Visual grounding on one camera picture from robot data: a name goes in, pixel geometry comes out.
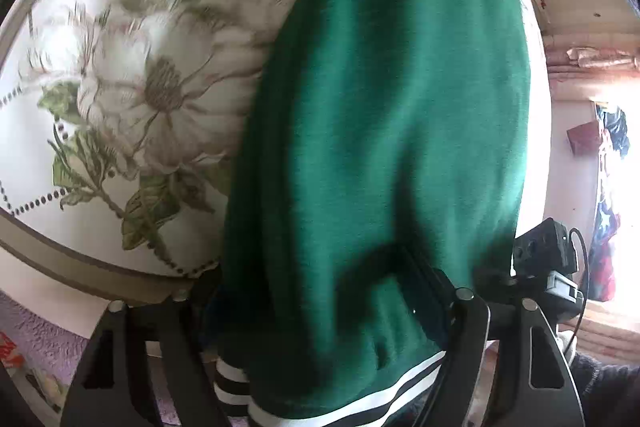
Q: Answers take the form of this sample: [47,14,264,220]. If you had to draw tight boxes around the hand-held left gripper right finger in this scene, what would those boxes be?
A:
[432,286,587,427]

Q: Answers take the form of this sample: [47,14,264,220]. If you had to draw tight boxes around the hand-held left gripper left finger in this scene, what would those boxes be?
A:
[60,289,223,427]

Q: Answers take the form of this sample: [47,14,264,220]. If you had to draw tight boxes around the green striped jacket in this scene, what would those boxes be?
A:
[212,0,532,427]

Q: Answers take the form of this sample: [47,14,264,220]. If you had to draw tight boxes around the person's right forearm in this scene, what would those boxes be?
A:
[570,349,640,427]

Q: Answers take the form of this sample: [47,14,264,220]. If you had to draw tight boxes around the colourful hanging clothes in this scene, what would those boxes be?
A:
[587,104,632,303]

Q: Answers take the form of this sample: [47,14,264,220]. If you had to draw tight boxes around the purple floral bedspread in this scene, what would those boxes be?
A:
[0,289,183,427]

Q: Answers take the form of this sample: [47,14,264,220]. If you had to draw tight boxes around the pink folded cloth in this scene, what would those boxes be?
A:
[544,32,640,100]

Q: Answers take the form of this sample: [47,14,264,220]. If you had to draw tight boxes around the white floral quilt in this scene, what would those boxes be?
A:
[0,0,383,308]

